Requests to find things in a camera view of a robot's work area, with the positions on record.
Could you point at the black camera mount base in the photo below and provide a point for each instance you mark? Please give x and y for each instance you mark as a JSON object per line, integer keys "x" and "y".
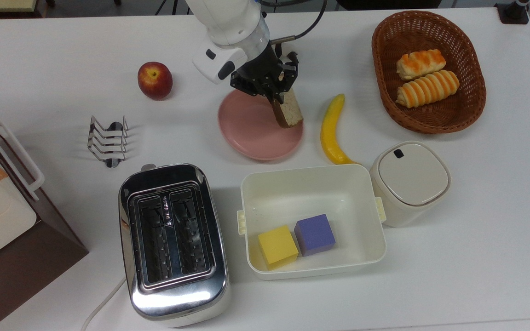
{"x": 513, "y": 11}

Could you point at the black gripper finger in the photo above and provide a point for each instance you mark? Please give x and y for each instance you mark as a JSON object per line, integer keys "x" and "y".
{"x": 291, "y": 82}
{"x": 276, "y": 97}

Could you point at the chrome two-slot toaster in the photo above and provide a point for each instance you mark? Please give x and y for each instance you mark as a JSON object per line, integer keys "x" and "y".
{"x": 173, "y": 294}

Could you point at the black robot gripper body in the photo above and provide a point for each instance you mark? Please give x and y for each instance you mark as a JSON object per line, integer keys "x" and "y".
{"x": 260, "y": 73}

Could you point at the yellow banana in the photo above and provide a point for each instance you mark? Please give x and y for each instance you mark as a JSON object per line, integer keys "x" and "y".
{"x": 330, "y": 131}

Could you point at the brown toast slice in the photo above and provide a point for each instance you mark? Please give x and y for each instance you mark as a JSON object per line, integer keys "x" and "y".
{"x": 290, "y": 110}

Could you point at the metal toast rack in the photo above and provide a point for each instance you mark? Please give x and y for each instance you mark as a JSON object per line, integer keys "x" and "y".
{"x": 108, "y": 140}

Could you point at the bread roll with orange glaze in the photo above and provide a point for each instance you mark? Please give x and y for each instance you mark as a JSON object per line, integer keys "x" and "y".
{"x": 420, "y": 64}

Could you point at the brown wicker basket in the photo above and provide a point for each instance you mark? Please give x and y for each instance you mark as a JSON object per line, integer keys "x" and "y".
{"x": 458, "y": 110}

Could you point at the purple foam cube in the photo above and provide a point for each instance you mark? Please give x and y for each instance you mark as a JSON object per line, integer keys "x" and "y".
{"x": 314, "y": 234}

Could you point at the striped spiral bread roll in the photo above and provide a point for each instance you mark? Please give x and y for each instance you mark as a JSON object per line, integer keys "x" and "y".
{"x": 427, "y": 88}

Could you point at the pink round plate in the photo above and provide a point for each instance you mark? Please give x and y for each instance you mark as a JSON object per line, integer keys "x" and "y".
{"x": 256, "y": 133}

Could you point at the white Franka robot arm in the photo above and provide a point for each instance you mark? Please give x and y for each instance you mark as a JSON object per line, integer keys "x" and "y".
{"x": 228, "y": 27}

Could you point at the red apple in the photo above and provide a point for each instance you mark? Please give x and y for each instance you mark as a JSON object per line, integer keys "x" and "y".
{"x": 155, "y": 81}

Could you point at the brown box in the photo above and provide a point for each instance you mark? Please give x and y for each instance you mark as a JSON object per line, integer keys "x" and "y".
{"x": 30, "y": 266}

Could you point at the yellow foam cube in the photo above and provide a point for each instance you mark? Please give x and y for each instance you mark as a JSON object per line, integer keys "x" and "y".
{"x": 277, "y": 246}

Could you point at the cream canister with lid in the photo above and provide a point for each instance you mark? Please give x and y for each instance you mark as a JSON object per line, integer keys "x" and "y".
{"x": 410, "y": 181}

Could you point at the cream rectangular plastic container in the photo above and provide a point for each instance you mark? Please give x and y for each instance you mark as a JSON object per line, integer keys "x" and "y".
{"x": 338, "y": 193}

